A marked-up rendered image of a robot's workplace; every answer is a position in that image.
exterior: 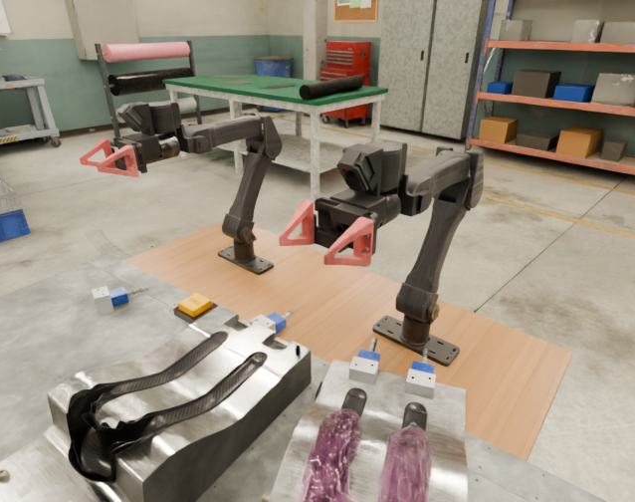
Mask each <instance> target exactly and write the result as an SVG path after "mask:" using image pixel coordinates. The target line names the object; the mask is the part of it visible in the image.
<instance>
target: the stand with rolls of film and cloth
mask: <svg viewBox="0 0 635 502"><path fill-rule="evenodd" d="M95 47H96V52H97V56H98V61H99V65H100V70H101V74H102V78H103V83H104V87H105V92H106V100H107V104H108V108H109V113H110V117H111V122H112V126H113V131H114V135H115V137H120V133H119V128H118V124H117V120H119V121H120V122H121V123H125V121H124V120H123V119H122V118H121V117H120V116H119V115H118V112H117V111H118V110H119V109H117V110H116V111H115V110H114V105H113V101H112V96H111V94H113V95H114V96H123V95H131V94H138V93H145V92H152V91H160V90H166V86H165V84H163V82H162V80H167V79H178V78H188V77H196V73H195V65H194V57H193V49H192V42H191V41H190V40H188V41H187V43H186V42H167V43H140V44H112V45H103V47H101V44H95ZM188 56H189V63H190V68H177V69H166V70H155V71H145V72H134V73H124V74H113V75H109V76H107V73H106V65H105V61H104V59H105V60H106V61H107V62H109V63H110V62H124V61H138V60H152V59H166V58H181V57H188ZM178 104H179V109H180V111H181V112H184V111H189V110H194V109H196V115H197V123H198V124H199V125H202V119H201V112H200V105H199V97H198V95H194V99H193V98H192V97H190V98H184V99H178ZM116 118H117V119H116Z"/></svg>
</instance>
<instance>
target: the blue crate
mask: <svg viewBox="0 0 635 502"><path fill-rule="evenodd" d="M29 233H31V231H30V228H29V226H28V223H27V220H26V217H25V215H24V212H23V209H22V208H21V209H17V210H13V211H9V212H5V213H1V214H0V242H3V241H6V240H10V239H13V238H17V237H21V236H24V235H28V234H29Z"/></svg>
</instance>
